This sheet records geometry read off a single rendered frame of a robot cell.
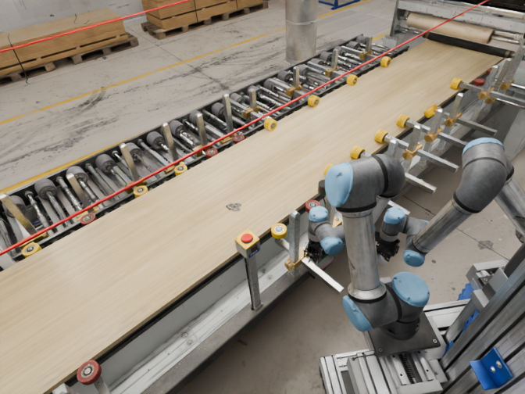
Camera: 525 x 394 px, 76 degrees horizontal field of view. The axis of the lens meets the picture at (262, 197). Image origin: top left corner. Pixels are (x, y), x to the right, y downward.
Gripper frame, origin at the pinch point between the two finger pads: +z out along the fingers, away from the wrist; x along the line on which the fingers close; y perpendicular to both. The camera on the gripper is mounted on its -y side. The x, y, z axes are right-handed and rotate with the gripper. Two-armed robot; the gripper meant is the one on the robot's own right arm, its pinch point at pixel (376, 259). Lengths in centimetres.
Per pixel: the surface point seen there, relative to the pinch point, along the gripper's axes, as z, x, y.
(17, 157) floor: 82, -116, -391
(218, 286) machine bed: 10, -63, -48
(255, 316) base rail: 13, -59, -24
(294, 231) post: -24.6, -30.8, -26.2
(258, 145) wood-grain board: -8, 16, -105
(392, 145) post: -31, 44, -27
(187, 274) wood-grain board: -8, -74, -52
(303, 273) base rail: 12.5, -25.1, -24.6
